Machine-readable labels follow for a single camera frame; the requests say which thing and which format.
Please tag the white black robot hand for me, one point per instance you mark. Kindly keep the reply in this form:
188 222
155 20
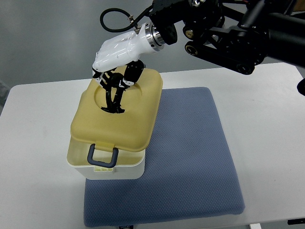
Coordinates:
125 50

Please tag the yellow storage box lid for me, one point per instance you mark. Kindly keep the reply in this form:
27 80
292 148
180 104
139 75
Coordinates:
97 136

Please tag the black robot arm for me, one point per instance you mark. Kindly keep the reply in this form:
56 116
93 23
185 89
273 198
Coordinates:
231 39

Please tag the white storage box base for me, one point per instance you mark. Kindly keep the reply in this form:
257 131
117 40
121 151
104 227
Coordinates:
130 165

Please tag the brown cardboard box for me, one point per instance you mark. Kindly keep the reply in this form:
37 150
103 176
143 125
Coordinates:
299 7

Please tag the blue padded mat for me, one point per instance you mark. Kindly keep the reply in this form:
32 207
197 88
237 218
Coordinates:
189 172

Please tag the black table label tag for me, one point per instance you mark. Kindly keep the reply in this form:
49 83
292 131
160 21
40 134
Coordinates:
126 227

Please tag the black table edge bracket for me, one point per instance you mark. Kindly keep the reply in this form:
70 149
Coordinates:
296 221

